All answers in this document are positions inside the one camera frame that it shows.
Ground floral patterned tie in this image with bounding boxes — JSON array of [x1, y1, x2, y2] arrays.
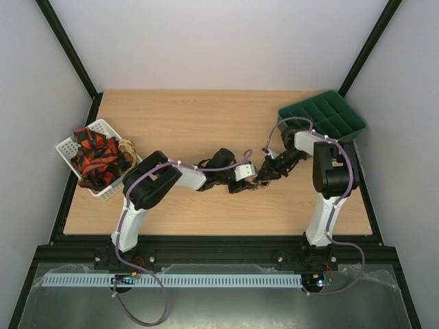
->
[[245, 177, 271, 191]]

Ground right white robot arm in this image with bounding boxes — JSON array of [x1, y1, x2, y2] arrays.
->
[[257, 127, 359, 269]]

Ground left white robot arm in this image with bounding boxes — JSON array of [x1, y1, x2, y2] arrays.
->
[[111, 148, 257, 253]]

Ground green divided organizer tray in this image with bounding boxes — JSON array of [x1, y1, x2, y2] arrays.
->
[[278, 90, 366, 141]]

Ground brown tan patterned tie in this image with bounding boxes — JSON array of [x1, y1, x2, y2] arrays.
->
[[118, 138, 137, 169]]

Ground orange navy striped tie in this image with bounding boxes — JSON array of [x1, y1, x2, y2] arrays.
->
[[70, 127, 121, 191]]

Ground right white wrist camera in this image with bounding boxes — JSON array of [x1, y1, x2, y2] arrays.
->
[[262, 147, 278, 159]]

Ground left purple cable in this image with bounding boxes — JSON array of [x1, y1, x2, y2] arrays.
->
[[115, 148, 254, 326]]

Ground purple cable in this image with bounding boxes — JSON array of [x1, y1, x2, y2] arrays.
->
[[263, 117, 365, 297], [115, 148, 254, 326]]

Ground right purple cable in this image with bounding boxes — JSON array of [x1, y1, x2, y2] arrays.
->
[[263, 117, 365, 297]]

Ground white slotted cable duct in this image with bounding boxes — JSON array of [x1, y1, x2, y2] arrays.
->
[[42, 273, 302, 289]]

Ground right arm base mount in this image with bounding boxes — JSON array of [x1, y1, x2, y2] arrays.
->
[[275, 248, 338, 273]]

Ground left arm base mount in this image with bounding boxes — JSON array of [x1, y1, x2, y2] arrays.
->
[[93, 245, 152, 273]]

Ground black aluminium frame rail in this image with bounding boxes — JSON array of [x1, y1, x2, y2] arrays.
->
[[31, 236, 401, 272]]

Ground right black frame post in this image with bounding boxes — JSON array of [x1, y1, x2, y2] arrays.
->
[[338, 0, 403, 98]]

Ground black frame post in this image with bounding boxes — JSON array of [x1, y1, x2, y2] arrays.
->
[[338, 0, 403, 98], [34, 0, 100, 100]]

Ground left black frame post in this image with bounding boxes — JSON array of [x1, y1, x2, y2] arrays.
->
[[34, 0, 100, 100]]

